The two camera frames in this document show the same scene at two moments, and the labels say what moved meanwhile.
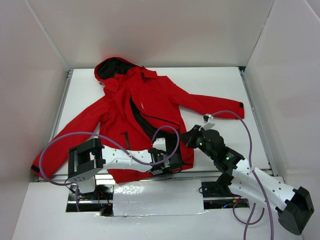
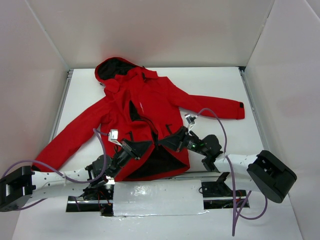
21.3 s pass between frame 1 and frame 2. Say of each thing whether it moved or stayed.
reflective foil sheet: stayed
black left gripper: moved
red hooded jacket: stayed
